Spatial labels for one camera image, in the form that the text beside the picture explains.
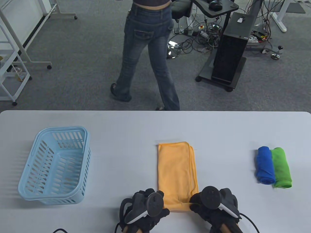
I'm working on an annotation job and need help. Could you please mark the person's left forearm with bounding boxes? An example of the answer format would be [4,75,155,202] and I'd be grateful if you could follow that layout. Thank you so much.
[123,223,144,233]

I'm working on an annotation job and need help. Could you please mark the person's left hand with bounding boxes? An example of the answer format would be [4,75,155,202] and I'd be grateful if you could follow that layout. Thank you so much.
[119,188,170,233]

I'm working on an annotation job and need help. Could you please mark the person's right forearm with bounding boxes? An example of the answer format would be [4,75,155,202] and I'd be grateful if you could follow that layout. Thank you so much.
[220,222,241,233]

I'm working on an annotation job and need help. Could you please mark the tangled coloured wires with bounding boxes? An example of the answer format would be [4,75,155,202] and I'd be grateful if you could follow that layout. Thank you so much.
[239,0,276,43]

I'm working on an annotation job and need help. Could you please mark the dark floor mat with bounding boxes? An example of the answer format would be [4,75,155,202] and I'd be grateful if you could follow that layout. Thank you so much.
[285,1,306,14]

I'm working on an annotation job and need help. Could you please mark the tangled black floor cables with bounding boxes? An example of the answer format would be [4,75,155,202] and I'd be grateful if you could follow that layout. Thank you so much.
[173,15,223,54]

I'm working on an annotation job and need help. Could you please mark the white wheeled rack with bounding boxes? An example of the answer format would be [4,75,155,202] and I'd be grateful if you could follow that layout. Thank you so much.
[0,23,32,106]

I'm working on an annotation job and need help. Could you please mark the black desk column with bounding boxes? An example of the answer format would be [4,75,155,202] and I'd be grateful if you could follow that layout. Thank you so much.
[244,0,263,27]

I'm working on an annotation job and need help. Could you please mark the light blue plastic basket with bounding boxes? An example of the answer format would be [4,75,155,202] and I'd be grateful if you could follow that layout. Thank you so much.
[17,126,91,204]

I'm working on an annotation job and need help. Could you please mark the green rectangular towel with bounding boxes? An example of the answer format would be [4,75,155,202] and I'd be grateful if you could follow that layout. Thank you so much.
[270,147,293,188]

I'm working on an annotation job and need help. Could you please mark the black round controller white handle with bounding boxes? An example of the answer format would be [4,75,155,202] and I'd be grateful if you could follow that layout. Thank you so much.
[125,192,165,225]
[200,186,240,217]

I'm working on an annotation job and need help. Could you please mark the white desk leg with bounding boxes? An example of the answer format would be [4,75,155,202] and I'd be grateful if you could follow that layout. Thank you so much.
[270,0,292,33]

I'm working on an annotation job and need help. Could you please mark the black office chair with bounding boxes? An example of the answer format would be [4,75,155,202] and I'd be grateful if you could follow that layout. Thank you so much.
[166,0,193,60]

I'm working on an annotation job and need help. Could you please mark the blue towel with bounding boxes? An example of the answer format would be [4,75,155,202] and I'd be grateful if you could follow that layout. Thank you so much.
[255,146,276,185]

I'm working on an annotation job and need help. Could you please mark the small metal stand black knob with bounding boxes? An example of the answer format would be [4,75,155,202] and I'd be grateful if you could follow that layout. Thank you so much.
[261,45,284,60]

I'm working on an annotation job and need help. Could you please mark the white power strip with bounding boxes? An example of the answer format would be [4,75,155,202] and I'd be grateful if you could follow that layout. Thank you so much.
[173,27,195,36]

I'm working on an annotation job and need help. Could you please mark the black glove cable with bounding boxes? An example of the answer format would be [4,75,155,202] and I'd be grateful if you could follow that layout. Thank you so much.
[114,198,133,233]
[239,212,259,233]

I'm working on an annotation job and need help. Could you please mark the black computer tower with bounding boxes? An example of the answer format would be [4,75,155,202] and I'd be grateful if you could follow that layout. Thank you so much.
[211,12,256,85]

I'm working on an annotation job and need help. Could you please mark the orange towel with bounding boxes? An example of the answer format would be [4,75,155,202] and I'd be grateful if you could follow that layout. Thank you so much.
[158,141,199,213]

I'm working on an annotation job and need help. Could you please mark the black rolling desk stand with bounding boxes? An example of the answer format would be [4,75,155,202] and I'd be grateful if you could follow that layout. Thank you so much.
[192,0,247,92]

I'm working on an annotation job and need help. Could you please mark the white whiteboard stand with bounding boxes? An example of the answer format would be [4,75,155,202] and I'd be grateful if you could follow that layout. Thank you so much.
[0,0,78,70]

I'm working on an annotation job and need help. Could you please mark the person's right hand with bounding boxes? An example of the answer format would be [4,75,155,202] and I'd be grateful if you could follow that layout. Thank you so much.
[189,186,242,233]

